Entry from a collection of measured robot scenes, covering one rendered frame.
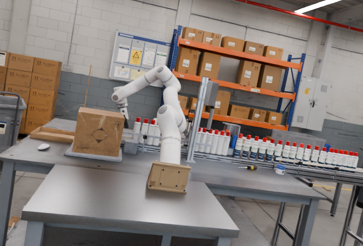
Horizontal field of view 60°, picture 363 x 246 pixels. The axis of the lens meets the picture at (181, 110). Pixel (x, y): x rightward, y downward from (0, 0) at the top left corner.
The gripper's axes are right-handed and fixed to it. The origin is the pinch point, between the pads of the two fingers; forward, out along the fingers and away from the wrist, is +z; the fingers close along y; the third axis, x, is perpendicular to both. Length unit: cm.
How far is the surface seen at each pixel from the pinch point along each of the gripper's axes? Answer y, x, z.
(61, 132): 12, 52, -2
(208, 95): -18, -66, -14
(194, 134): -16, -50, 14
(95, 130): -41.6, 18.7, -8.1
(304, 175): -5, -145, 74
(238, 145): -3, -89, 35
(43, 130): 12, 65, -7
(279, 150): -3, -125, 47
